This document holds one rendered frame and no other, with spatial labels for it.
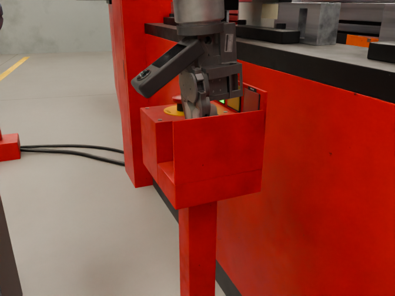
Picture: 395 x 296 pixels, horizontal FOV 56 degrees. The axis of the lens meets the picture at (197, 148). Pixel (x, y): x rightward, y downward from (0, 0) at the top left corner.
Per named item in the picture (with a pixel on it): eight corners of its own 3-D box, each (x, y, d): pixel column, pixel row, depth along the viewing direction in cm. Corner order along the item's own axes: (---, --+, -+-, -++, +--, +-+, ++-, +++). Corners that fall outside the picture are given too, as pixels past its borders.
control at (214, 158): (143, 163, 76) (137, 76, 70) (213, 152, 82) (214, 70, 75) (175, 210, 59) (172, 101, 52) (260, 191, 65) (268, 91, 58)
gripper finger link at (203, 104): (213, 135, 58) (209, 80, 54) (204, 137, 57) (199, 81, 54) (201, 126, 62) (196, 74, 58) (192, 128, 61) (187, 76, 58)
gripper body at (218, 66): (244, 100, 58) (241, 20, 54) (194, 111, 56) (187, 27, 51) (222, 90, 65) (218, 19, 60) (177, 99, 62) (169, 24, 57)
